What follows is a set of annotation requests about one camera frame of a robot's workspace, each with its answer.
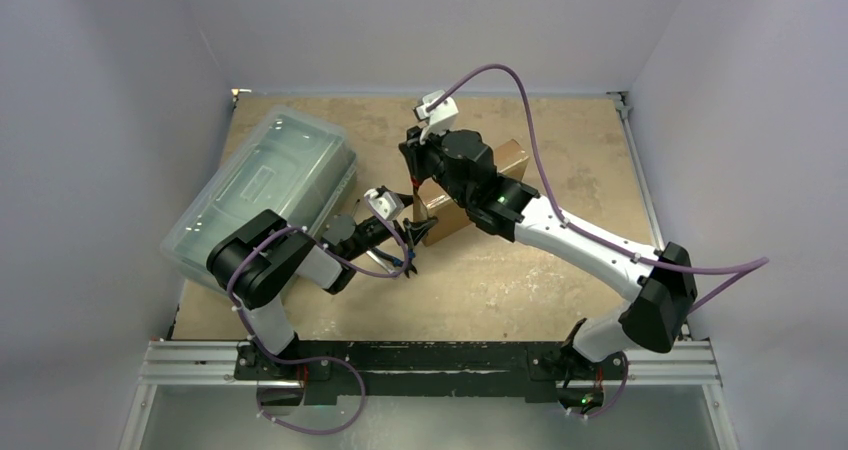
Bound brown cardboard express box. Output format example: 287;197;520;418
419;131;537;246

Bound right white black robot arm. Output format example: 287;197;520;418
398;127;697;377

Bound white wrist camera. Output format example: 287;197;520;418
363;187;406;222
413;90;459;144

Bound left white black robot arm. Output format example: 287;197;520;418
206;210;438;379

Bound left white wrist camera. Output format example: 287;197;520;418
363;187;406;222

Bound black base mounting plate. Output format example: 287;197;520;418
234;340;625;410

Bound blue handled pliers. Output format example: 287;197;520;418
368;234;420;278

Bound clear plastic storage bin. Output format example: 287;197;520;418
161;105;357;291

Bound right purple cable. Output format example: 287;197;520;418
427;63;771;422

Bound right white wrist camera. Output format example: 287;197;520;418
413;90;459;144

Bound red utility knife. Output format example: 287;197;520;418
410;177;428;221

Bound aluminium frame rail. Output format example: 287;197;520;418
120;341;738;449

